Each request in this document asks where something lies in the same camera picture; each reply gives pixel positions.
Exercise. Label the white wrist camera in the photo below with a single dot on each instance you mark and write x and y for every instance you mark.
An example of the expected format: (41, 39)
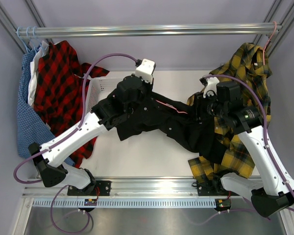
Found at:
(210, 87)
(145, 70)

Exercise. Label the frame post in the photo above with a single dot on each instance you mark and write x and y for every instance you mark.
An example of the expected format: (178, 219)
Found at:
(282, 12)
(10, 26)

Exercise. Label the slotted white cable duct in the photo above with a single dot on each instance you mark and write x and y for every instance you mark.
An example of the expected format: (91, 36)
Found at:
(125, 203)

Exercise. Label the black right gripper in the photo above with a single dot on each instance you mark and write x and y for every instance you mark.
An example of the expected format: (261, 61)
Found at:
(199, 103)

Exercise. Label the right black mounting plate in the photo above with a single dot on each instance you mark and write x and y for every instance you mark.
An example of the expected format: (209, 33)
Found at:
(213, 187)

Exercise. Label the right frame post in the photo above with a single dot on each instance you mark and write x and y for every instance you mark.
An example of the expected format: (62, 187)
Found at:
(282, 12)

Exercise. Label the blue checked shirt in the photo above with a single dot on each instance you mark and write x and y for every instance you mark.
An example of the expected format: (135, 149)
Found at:
(30, 127)

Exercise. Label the yellow plaid shirt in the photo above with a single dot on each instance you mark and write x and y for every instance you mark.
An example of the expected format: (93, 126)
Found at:
(250, 65)

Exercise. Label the black mounting plate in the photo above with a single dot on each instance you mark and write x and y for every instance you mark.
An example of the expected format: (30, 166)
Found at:
(100, 188)
(213, 187)

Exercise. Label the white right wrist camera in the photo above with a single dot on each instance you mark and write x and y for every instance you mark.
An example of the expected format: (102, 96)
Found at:
(210, 87)

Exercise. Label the pink wire hanger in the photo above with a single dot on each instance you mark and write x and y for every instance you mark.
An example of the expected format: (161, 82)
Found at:
(173, 106)
(268, 41)

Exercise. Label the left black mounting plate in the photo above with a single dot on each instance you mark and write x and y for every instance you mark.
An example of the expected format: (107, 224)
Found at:
(100, 188)

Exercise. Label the aluminium hanging rail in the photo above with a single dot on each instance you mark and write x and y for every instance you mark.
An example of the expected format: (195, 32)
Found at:
(149, 30)

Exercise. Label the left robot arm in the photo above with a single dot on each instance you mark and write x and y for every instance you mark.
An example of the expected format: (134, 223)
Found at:
(105, 115)

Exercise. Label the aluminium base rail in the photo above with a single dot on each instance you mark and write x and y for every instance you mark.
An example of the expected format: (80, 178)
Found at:
(146, 187)

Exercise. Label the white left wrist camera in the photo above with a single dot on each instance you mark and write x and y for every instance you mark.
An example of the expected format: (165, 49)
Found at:
(145, 70)

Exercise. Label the red black plaid shirt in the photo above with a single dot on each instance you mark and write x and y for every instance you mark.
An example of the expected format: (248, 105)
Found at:
(58, 96)

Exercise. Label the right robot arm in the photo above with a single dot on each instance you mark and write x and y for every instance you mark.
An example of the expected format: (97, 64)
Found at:
(276, 192)

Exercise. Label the white plastic basket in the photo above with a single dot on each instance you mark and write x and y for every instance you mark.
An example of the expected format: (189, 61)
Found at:
(98, 89)

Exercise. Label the white shirt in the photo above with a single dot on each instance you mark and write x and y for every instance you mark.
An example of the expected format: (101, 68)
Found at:
(34, 64)

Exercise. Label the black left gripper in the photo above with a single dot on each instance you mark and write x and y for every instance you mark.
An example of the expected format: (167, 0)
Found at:
(149, 87)

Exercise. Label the left frame post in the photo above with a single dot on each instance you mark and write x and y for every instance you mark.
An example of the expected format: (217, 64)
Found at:
(10, 26)

